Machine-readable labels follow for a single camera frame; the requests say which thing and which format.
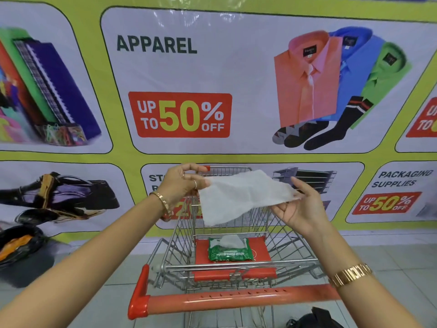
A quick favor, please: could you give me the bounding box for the person's left hand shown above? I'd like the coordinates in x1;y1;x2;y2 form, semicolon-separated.
158;163;211;213

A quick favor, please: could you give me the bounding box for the person's right hand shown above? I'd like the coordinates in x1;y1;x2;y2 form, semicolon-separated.
271;177;334;238

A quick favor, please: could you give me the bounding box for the white wet wipe sheet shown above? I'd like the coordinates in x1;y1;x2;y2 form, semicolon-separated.
198;169;302;227

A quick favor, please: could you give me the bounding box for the person's left forearm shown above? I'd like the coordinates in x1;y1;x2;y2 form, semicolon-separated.
0;196;168;328

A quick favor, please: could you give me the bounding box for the person's right forearm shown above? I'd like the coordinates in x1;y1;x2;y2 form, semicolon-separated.
309;222;437;328

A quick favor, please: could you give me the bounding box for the red plastic cart seat flap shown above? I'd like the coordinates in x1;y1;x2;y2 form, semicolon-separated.
191;235;278;282

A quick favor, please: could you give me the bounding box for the green wet wipes packet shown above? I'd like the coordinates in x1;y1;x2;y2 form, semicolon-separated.
207;234;256;263

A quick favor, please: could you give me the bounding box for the gold wristwatch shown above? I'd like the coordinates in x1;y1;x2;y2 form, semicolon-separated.
328;263;373;289

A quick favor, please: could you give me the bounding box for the black fabric bag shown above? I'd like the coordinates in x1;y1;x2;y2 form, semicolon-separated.
286;306;346;328

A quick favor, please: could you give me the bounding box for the large printed advertising banner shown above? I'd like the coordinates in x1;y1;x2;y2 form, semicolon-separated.
0;0;437;243

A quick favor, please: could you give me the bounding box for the black plastic bag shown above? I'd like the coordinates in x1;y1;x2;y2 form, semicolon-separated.
0;224;54;270

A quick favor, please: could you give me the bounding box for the gold bracelet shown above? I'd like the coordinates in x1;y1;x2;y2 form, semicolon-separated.
149;191;171;221

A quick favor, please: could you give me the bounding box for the metal wire shopping cart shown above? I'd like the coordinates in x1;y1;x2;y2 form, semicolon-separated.
128;165;343;328

